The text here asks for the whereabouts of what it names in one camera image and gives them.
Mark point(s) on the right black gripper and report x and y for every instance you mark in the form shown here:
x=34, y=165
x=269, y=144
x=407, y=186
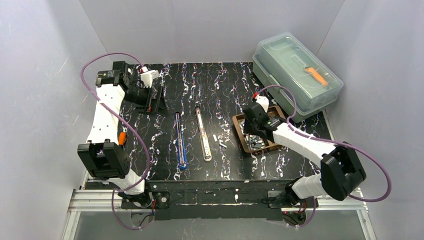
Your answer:
x=251, y=130

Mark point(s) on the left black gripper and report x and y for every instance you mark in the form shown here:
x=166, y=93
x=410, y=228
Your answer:
x=151, y=100

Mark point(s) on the brown wooden tray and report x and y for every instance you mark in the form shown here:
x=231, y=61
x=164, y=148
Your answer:
x=272, y=111

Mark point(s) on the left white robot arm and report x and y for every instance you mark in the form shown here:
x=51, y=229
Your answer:
x=102, y=154

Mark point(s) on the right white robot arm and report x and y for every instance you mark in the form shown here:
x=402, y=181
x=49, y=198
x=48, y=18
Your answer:
x=341, y=171

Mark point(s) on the pile of staple strips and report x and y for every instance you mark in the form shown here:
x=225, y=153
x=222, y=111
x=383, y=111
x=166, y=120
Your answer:
x=254, y=142

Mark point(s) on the black marbled mat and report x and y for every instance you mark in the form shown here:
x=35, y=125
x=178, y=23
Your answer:
x=221, y=90

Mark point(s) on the clear plastic storage box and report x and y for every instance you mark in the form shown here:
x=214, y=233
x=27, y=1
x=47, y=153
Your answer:
x=278, y=63

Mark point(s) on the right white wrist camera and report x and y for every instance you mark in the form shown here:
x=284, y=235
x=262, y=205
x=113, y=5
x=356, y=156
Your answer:
x=263, y=101

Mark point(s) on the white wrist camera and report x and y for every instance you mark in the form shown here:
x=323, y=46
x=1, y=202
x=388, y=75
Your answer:
x=148, y=76
x=263, y=101

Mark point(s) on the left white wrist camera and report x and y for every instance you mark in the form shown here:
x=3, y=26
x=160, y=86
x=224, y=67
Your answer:
x=148, y=76

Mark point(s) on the orange handled tool in box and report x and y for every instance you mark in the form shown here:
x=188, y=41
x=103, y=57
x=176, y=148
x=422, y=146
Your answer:
x=314, y=73

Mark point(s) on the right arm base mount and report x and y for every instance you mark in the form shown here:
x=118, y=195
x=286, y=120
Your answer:
x=295, y=212

